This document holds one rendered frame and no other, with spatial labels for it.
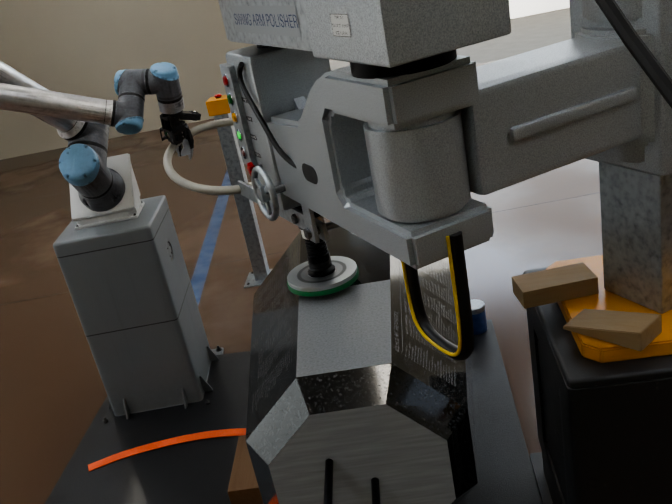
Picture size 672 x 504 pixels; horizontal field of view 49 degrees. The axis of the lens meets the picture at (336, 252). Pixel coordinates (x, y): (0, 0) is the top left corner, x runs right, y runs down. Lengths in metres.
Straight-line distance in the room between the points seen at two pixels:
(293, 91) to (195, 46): 7.07
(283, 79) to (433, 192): 0.67
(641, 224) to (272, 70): 0.98
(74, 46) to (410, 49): 8.17
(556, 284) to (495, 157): 0.61
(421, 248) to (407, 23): 0.43
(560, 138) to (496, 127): 0.17
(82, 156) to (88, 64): 6.33
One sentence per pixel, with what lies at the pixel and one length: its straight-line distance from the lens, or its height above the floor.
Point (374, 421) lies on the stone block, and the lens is 1.78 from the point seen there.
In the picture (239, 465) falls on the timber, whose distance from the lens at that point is 2.71.
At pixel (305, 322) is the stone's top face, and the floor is 0.80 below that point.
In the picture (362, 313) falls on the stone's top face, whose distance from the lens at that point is 2.03.
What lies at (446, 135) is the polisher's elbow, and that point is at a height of 1.39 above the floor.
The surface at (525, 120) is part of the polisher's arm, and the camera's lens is 1.51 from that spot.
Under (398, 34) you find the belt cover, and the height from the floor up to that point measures 1.60.
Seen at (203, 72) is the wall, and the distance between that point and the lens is 9.03.
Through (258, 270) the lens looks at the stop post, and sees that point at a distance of 4.29.
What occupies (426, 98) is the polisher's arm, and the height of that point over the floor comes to 1.46.
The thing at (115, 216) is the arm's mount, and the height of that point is 0.87.
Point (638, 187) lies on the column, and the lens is 1.86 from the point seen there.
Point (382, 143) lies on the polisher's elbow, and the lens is 1.40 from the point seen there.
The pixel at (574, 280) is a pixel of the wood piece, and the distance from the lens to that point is 2.02.
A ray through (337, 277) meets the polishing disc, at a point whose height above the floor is 0.85.
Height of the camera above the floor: 1.76
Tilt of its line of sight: 23 degrees down
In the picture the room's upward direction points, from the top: 11 degrees counter-clockwise
